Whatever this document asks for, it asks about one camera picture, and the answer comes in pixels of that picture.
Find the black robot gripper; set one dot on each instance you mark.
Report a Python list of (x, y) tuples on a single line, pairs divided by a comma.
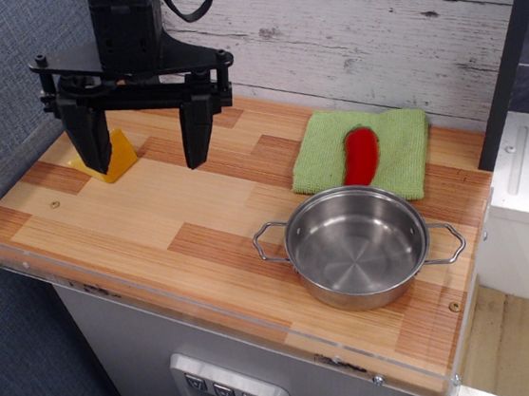
[(134, 64)]

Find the red chili pepper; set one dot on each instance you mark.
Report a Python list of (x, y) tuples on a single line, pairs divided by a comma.
[(362, 154)]

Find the stainless steel pot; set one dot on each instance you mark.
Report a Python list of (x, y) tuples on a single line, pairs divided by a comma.
[(359, 248)]

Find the black vertical post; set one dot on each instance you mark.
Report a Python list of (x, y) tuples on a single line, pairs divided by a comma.
[(510, 58)]

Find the green cloth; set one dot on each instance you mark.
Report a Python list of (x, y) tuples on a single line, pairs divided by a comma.
[(402, 136)]

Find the grey toy fridge cabinet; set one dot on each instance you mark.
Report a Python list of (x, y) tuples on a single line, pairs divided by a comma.
[(147, 353)]

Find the yellow cheese wedge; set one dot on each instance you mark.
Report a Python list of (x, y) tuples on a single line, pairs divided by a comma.
[(123, 157)]

